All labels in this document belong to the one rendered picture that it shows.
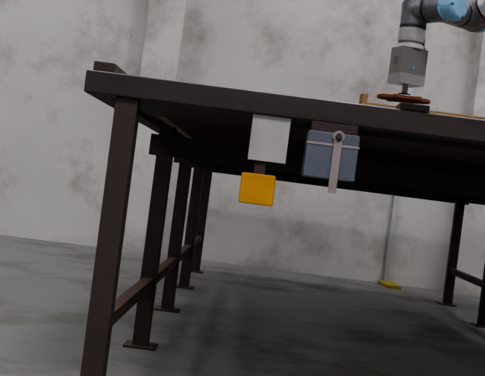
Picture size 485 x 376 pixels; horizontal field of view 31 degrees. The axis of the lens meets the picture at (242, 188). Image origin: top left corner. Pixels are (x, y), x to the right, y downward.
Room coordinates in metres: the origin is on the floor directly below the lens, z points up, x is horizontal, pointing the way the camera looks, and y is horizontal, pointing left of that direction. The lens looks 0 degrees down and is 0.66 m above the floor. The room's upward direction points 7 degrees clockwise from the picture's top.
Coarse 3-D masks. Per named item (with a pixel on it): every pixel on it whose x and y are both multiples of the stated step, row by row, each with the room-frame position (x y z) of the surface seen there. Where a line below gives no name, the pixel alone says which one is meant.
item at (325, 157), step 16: (320, 128) 2.26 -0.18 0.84; (336, 128) 2.26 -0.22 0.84; (352, 128) 2.26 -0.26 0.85; (320, 144) 2.25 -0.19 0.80; (336, 144) 2.24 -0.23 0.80; (352, 144) 2.25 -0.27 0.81; (304, 160) 2.25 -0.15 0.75; (320, 160) 2.25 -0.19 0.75; (336, 160) 2.24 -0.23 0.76; (352, 160) 2.25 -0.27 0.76; (304, 176) 2.32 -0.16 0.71; (320, 176) 2.25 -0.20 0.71; (336, 176) 2.24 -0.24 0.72; (352, 176) 2.25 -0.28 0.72
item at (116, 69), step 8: (96, 64) 2.36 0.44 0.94; (104, 64) 2.36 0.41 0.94; (112, 64) 2.36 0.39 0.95; (120, 72) 2.45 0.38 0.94; (96, 96) 2.38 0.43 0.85; (112, 104) 2.60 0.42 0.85; (144, 120) 3.16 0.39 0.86; (152, 120) 3.28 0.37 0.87; (152, 128) 3.65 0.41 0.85; (176, 136) 4.26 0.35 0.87
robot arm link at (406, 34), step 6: (402, 30) 2.46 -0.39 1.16; (408, 30) 2.45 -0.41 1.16; (414, 30) 2.45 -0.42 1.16; (420, 30) 2.45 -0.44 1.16; (402, 36) 2.46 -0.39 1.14; (408, 36) 2.45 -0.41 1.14; (414, 36) 2.45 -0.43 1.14; (420, 36) 2.45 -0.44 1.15; (402, 42) 2.47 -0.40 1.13; (408, 42) 2.45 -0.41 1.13; (414, 42) 2.45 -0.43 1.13; (420, 42) 2.45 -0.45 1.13
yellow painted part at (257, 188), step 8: (256, 160) 2.29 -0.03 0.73; (256, 168) 2.29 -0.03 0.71; (264, 168) 2.29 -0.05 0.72; (248, 176) 2.25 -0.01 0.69; (256, 176) 2.25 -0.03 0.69; (264, 176) 2.25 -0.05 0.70; (272, 176) 2.25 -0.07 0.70; (240, 184) 2.25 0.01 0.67; (248, 184) 2.25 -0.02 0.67; (256, 184) 2.25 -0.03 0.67; (264, 184) 2.25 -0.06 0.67; (272, 184) 2.25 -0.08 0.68; (240, 192) 2.25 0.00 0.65; (248, 192) 2.25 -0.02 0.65; (256, 192) 2.25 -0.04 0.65; (264, 192) 2.25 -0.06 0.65; (272, 192) 2.25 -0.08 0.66; (240, 200) 2.25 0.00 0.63; (248, 200) 2.25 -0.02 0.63; (256, 200) 2.25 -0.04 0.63; (264, 200) 2.25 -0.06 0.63; (272, 200) 2.25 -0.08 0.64
